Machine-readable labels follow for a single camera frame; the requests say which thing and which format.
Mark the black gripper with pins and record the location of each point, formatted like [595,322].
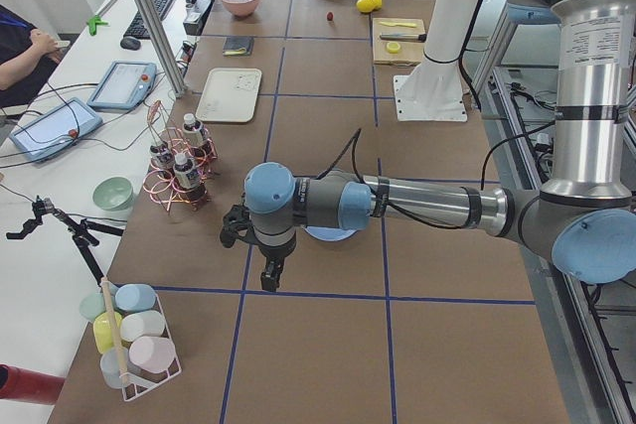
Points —
[276,252]

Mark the blue round plate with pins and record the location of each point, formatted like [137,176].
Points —
[329,234]

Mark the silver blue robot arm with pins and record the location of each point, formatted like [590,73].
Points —
[579,219]

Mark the dark drink bottle front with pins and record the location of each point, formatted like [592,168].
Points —
[189,178]

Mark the dark drink bottle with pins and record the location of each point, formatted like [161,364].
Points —
[189,178]
[195,132]
[162,157]

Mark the pink cup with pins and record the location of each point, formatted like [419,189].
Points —
[153,354]

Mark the white cup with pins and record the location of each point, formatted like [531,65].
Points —
[146,323]

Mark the dark drink bottle left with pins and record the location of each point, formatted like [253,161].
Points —
[162,157]

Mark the dark drink bottle back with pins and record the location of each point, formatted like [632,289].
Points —
[195,132]

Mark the yellow cup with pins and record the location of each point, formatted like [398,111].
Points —
[102,333]

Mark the pale blue lower cup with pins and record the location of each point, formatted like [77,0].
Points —
[109,367]

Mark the green bowl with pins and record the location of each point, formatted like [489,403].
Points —
[113,194]

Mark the mint green cup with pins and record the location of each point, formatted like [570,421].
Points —
[92,306]

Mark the cream bear tray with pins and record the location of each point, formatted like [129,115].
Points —
[229,95]

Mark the black tripod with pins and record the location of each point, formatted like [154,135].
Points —
[80,231]

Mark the grey folded cloth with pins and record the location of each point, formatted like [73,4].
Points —
[238,46]

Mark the far blue teach pendant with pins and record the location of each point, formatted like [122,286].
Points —
[123,86]

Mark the blue teach pendant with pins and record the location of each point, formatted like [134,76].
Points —
[48,135]
[123,86]

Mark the wooden cutting board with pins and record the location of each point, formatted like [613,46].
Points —
[410,54]

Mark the half lemon slice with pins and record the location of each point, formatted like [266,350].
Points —
[393,47]

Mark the near blue teach pendant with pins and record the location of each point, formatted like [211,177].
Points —
[48,135]

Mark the black computer mouse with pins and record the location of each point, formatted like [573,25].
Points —
[130,43]

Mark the red cylinder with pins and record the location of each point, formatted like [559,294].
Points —
[29,386]

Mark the yellow plastic knife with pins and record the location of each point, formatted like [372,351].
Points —
[398,24]

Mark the green plastic clamp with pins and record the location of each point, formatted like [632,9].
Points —
[93,23]

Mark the copper wire bottle rack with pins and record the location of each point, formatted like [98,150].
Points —
[166,192]

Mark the white wire cup rack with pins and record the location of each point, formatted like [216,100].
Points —
[142,381]

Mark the wooden rack handle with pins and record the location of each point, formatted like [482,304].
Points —
[115,333]

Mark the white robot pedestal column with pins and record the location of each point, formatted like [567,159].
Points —
[433,90]

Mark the aluminium frame post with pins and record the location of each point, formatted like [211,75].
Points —
[161,46]

